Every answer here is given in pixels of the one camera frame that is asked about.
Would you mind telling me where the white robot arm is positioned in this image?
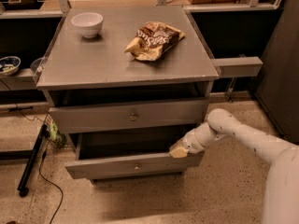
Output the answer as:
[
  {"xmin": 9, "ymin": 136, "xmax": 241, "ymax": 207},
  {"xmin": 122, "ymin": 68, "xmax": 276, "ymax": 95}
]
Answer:
[{"xmin": 169, "ymin": 108, "xmax": 299, "ymax": 224}]

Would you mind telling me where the brown snack chip bag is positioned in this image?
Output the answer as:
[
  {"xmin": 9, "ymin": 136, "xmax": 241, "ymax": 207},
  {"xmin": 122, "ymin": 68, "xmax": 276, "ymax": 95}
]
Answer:
[{"xmin": 125, "ymin": 21, "xmax": 185, "ymax": 62}]

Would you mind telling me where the clear glass bowl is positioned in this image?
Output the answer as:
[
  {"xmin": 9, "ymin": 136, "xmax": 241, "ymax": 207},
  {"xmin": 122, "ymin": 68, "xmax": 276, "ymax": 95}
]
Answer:
[{"xmin": 30, "ymin": 57, "xmax": 47, "ymax": 72}]

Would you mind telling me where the grey drawer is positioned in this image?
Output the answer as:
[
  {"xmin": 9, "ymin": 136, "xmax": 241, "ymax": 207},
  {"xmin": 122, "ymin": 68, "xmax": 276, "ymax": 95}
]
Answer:
[
  {"xmin": 50, "ymin": 98, "xmax": 208, "ymax": 133},
  {"xmin": 90, "ymin": 170, "xmax": 186, "ymax": 183},
  {"xmin": 65, "ymin": 132, "xmax": 204, "ymax": 179}
]

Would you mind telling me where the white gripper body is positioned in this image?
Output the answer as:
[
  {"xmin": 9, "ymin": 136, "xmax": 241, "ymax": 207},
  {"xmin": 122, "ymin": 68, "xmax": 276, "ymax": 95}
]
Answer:
[{"xmin": 182, "ymin": 128, "xmax": 215, "ymax": 154}]

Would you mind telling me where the grey side shelf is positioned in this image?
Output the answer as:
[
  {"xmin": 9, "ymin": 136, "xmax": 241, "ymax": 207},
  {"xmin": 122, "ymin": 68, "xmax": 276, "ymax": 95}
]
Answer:
[
  {"xmin": 0, "ymin": 68, "xmax": 36, "ymax": 91},
  {"xmin": 212, "ymin": 57, "xmax": 263, "ymax": 78}
]

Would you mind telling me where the black floor cable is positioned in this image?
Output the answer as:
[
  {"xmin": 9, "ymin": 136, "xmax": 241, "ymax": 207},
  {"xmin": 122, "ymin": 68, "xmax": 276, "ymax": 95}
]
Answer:
[{"xmin": 0, "ymin": 77, "xmax": 64, "ymax": 224}]

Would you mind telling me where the grey side shelf left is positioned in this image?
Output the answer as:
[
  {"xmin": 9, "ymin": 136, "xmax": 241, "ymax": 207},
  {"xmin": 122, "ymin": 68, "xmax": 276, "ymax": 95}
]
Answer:
[{"xmin": 0, "ymin": 68, "xmax": 36, "ymax": 91}]

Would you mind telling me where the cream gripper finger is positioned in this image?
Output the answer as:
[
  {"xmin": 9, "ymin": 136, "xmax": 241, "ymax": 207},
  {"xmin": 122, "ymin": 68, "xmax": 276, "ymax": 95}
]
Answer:
[{"xmin": 169, "ymin": 146, "xmax": 189, "ymax": 159}]

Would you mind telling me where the grey drawer cabinet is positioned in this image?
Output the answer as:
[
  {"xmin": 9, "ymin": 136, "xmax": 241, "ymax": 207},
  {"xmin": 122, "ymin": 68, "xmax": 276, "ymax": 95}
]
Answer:
[{"xmin": 36, "ymin": 5, "xmax": 220, "ymax": 183}]

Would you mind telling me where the blue patterned bowl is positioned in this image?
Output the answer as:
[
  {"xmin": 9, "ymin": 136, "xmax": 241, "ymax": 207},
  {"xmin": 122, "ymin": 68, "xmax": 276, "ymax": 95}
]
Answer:
[{"xmin": 0, "ymin": 56, "xmax": 21, "ymax": 76}]

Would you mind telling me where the grey side shelf right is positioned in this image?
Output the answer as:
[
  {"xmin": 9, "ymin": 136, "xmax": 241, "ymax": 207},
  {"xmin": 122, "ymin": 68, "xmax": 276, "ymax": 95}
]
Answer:
[{"xmin": 212, "ymin": 57, "xmax": 263, "ymax": 78}]

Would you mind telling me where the white ceramic bowl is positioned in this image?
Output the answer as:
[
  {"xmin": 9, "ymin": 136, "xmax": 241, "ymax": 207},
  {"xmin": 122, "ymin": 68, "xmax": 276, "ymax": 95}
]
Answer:
[{"xmin": 71, "ymin": 12, "xmax": 104, "ymax": 38}]

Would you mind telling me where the grey bottom drawer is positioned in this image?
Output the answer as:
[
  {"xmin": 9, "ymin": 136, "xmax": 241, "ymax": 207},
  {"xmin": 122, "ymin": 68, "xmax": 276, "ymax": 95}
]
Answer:
[{"xmin": 90, "ymin": 170, "xmax": 186, "ymax": 183}]

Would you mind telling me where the grey top drawer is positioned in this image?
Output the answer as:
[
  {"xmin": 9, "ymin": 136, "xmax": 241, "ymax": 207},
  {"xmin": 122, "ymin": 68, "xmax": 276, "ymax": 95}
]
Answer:
[{"xmin": 50, "ymin": 98, "xmax": 208, "ymax": 133}]

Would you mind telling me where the black table leg bar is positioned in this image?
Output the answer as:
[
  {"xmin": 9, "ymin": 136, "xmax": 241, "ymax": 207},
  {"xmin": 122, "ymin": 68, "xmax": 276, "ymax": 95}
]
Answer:
[{"xmin": 17, "ymin": 124, "xmax": 47, "ymax": 197}]

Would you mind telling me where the green item in wire basket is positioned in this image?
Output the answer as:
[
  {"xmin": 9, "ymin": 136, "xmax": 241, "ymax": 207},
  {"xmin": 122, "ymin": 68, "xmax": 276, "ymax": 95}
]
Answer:
[{"xmin": 48, "ymin": 120, "xmax": 66, "ymax": 148}]

